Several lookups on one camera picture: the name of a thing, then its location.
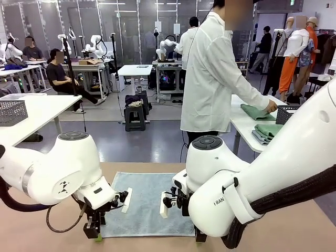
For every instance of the white computer case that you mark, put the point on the white computer case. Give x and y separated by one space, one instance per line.
119 82

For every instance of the wooden shelf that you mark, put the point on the wooden shelf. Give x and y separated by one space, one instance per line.
242 68

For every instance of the grey plastic basket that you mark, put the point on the grey plastic basket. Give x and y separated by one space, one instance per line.
284 115
13 113

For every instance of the black utility cart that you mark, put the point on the black utility cart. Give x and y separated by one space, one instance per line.
312 86

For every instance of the mannequin grey vest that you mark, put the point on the mannequin grey vest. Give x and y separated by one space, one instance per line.
288 26

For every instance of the purple cloth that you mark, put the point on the purple cloth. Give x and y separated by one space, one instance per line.
132 99

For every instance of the white cloth bundle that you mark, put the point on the white cloth bundle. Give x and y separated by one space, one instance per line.
324 77

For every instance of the green towel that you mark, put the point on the green towel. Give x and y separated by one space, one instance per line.
256 113
270 130

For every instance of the dark green bag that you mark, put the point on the dark green bag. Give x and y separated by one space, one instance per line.
32 137

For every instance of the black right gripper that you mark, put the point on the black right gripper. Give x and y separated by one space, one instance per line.
185 207

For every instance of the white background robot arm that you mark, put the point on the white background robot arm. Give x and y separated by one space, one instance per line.
165 46
64 43
11 50
94 46

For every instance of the person in dark jacket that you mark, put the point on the person in dark jacket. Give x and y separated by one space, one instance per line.
265 47

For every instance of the blue towel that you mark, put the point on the blue towel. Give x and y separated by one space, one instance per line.
147 199

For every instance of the white lab desk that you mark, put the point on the white lab desk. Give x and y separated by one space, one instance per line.
29 69
92 67

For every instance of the white standing desk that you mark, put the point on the white standing desk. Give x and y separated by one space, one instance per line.
135 70

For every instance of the mannequin white top orange trousers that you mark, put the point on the mannequin white top orange trousers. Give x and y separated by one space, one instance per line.
295 47

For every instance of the mannequin orange shirt tan hat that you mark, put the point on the mannequin orange shirt tan hat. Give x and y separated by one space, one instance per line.
312 36

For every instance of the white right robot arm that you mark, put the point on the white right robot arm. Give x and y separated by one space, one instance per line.
275 157

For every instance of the person in white shirt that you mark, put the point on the person in white shirt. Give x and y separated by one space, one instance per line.
207 78

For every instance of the grey plastic stool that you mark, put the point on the grey plastic stool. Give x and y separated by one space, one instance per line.
135 119

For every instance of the black tripod stand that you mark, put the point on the black tripod stand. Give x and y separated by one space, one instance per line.
274 65
68 65
114 60

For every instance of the cardboard box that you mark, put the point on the cardboard box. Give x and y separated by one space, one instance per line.
88 62

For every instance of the blue cloth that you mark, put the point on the blue cloth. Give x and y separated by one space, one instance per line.
11 67

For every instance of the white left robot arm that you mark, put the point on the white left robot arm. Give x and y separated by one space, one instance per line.
65 168

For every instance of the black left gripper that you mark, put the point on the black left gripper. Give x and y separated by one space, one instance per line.
97 216

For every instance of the dark plastic stool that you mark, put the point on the dark plastic stool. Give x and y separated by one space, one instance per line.
145 102

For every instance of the person's right forearm white sleeve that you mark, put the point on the person's right forearm white sleeve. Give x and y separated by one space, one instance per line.
256 93

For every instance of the beige cloth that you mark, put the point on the beige cloth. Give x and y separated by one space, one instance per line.
135 104

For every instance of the dark clothes on rack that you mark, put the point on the dark clothes on rack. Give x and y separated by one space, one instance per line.
328 47

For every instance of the person in dark grey t-shirt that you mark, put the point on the person in dark grey t-shirt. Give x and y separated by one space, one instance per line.
56 74

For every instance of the white panel on stand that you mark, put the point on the white panel on stand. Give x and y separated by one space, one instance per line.
158 27
177 29

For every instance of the person in white hoodie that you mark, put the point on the person in white hoodie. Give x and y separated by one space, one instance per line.
183 44

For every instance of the person's right hand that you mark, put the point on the person's right hand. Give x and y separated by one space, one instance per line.
271 106

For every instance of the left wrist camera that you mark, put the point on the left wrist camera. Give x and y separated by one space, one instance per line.
127 199

